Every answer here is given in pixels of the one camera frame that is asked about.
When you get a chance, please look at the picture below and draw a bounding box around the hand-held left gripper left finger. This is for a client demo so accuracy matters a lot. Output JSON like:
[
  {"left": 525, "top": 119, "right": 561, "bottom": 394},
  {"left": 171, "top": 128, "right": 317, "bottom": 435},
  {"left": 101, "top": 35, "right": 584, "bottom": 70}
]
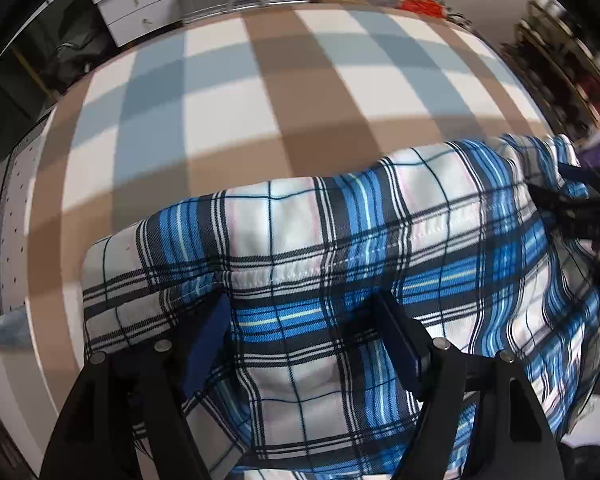
[{"left": 40, "top": 292, "right": 231, "bottom": 480}]

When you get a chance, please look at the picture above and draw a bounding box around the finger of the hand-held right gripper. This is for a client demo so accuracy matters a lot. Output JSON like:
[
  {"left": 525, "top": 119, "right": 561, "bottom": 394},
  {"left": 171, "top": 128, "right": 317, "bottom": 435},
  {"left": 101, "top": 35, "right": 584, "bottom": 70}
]
[
  {"left": 557, "top": 161, "right": 600, "bottom": 196},
  {"left": 527, "top": 182, "right": 600, "bottom": 223}
]

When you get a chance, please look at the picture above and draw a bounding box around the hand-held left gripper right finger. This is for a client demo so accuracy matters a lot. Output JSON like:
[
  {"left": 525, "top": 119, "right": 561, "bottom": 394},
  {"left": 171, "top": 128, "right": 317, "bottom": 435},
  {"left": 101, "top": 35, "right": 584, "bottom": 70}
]
[{"left": 372, "top": 290, "right": 566, "bottom": 480}]

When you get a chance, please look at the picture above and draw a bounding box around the blue white plaid shirt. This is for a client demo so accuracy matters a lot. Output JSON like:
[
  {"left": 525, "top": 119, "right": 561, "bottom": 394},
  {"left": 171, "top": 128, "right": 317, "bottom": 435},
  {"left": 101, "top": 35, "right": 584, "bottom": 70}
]
[{"left": 80, "top": 132, "right": 600, "bottom": 476}]

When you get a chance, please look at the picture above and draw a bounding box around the purple plastic bag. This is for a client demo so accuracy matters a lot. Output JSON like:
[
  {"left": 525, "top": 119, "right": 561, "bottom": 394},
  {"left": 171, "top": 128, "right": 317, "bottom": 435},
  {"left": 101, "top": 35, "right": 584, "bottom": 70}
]
[{"left": 577, "top": 137, "right": 600, "bottom": 171}]

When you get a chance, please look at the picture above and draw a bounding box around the wooden shoe rack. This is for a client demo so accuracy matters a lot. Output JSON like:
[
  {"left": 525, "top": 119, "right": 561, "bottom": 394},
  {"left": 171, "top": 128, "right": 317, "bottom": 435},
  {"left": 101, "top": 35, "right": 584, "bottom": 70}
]
[{"left": 500, "top": 0, "right": 600, "bottom": 146}]

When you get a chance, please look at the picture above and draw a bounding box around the shoe rack with shoes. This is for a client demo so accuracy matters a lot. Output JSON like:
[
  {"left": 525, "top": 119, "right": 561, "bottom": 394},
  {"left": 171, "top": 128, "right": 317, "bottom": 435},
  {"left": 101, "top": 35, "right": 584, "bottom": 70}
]
[{"left": 502, "top": 0, "right": 600, "bottom": 141}]

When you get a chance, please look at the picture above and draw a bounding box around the heap of sneakers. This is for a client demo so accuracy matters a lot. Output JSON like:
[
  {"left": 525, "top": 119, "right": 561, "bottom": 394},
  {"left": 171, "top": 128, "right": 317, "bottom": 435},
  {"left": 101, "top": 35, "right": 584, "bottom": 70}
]
[{"left": 440, "top": 0, "right": 486, "bottom": 36}]

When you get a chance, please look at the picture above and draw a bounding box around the orange plastic bag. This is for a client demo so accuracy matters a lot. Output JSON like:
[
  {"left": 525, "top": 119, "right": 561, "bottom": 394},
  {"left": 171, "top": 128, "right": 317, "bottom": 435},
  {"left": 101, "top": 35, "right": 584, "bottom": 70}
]
[{"left": 397, "top": 0, "right": 448, "bottom": 18}]

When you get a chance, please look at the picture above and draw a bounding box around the white dotted rug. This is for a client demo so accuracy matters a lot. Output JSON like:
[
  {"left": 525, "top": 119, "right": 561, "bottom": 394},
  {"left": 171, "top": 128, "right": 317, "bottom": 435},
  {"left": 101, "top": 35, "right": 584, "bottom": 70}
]
[{"left": 0, "top": 130, "right": 46, "bottom": 316}]

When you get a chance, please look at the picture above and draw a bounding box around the brown blue checked blanket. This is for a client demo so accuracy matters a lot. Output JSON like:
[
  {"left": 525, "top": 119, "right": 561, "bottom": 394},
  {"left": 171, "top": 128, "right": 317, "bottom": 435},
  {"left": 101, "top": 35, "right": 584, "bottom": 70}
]
[{"left": 25, "top": 2, "right": 556, "bottom": 411}]

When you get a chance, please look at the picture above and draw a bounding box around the black backpack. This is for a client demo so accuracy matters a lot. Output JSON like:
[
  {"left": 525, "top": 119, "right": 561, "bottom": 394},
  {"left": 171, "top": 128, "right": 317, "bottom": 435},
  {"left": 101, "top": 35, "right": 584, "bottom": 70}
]
[{"left": 30, "top": 15, "right": 106, "bottom": 106}]

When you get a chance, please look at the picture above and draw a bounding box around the white desk with drawers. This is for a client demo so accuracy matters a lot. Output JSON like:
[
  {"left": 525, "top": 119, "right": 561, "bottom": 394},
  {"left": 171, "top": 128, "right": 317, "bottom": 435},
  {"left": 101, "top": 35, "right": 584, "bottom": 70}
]
[{"left": 82, "top": 0, "right": 186, "bottom": 46}]

